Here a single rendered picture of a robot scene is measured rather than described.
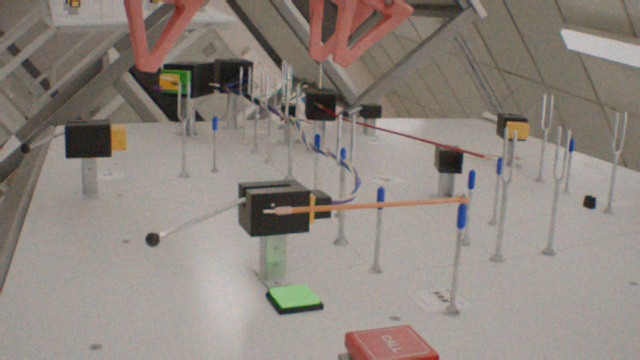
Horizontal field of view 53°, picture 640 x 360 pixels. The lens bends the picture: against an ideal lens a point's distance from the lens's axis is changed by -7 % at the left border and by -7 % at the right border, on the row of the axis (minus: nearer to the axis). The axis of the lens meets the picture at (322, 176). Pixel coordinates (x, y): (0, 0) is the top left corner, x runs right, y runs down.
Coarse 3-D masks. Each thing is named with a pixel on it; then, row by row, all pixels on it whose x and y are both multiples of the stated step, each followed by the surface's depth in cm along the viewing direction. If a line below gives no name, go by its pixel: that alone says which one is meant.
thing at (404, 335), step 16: (352, 336) 46; (368, 336) 46; (384, 336) 46; (400, 336) 46; (416, 336) 46; (352, 352) 45; (368, 352) 44; (384, 352) 44; (400, 352) 44; (416, 352) 44; (432, 352) 44
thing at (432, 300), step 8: (432, 288) 63; (440, 288) 63; (448, 288) 63; (416, 296) 61; (424, 296) 61; (432, 296) 61; (440, 296) 61; (448, 296) 61; (456, 296) 61; (416, 304) 59; (424, 304) 59; (432, 304) 59; (440, 304) 59; (456, 304) 60; (464, 304) 60; (424, 312) 58; (432, 312) 58
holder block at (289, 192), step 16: (240, 192) 62; (256, 192) 60; (272, 192) 60; (288, 192) 60; (304, 192) 61; (240, 208) 63; (256, 208) 60; (272, 208) 60; (240, 224) 63; (256, 224) 60; (272, 224) 61; (288, 224) 61; (304, 224) 62
